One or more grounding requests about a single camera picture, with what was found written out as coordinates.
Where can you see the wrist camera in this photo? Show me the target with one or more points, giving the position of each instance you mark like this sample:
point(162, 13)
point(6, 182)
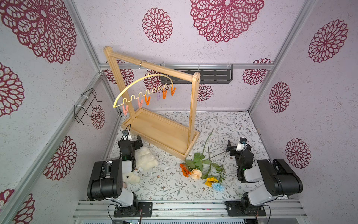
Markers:
point(126, 135)
point(243, 145)

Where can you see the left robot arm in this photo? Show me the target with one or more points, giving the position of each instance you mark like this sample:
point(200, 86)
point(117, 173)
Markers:
point(108, 178)

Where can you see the pink clothespin far left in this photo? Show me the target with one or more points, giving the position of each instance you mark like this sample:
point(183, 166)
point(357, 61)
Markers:
point(125, 109)

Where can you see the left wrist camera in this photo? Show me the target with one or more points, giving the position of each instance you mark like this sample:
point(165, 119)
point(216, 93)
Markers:
point(126, 135)

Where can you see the orange clothespin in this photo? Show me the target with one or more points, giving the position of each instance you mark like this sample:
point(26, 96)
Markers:
point(147, 99)
point(173, 89)
point(164, 94)

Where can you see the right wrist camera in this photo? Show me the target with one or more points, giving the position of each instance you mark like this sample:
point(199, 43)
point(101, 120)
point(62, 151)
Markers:
point(243, 145)

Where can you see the peach artificial rose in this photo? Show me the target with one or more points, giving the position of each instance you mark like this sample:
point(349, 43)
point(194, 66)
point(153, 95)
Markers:
point(198, 162)

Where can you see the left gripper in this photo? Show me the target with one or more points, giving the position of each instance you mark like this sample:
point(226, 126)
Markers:
point(130, 143)

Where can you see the orange artificial flower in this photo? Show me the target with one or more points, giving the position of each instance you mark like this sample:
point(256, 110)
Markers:
point(185, 170)

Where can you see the black wall shelf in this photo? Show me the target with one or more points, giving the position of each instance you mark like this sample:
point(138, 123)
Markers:
point(206, 77)

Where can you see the light blue artificial flower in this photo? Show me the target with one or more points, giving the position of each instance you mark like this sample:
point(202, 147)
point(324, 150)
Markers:
point(219, 178)

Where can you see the white plush teddy bear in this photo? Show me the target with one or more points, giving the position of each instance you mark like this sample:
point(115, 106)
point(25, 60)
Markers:
point(145, 160)

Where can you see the black wire wall rack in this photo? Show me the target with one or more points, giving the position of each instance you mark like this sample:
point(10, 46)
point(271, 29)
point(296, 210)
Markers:
point(81, 110)

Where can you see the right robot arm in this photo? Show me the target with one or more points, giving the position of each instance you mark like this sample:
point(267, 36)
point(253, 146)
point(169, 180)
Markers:
point(277, 176)

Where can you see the yellow artificial sunflower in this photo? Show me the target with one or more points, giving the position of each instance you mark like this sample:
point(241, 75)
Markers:
point(210, 178)

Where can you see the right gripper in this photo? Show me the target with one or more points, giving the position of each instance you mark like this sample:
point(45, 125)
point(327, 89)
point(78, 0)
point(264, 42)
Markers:
point(233, 148)

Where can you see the wooden clothes rack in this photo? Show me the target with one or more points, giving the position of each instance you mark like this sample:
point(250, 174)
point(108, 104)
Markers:
point(164, 133)

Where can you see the lilac clothespin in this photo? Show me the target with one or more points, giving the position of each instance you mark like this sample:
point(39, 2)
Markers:
point(159, 96)

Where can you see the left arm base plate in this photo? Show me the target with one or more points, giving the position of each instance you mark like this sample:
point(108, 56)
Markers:
point(141, 209)

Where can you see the orange clothespin far right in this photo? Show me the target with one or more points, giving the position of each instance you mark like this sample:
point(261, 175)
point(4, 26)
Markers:
point(173, 89)

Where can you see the pink clothespin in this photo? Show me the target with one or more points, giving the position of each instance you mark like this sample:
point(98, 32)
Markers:
point(125, 109)
point(140, 103)

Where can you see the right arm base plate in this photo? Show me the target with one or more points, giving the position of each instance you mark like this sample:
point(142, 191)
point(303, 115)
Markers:
point(237, 209)

